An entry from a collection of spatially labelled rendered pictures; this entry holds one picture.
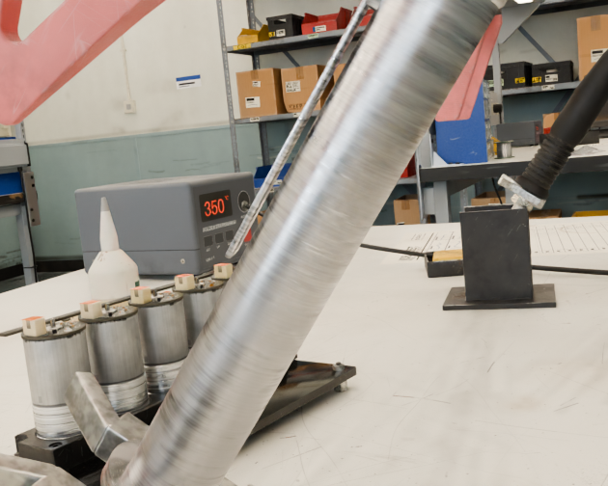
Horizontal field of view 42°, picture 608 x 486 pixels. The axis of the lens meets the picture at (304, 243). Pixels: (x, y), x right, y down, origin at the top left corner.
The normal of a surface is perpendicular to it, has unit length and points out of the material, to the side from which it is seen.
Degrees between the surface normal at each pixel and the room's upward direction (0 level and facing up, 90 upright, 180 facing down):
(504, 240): 90
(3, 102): 90
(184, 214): 90
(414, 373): 0
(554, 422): 0
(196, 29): 90
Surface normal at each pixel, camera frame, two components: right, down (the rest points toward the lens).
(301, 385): -0.10, -0.99
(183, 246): -0.49, 0.17
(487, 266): -0.29, 0.16
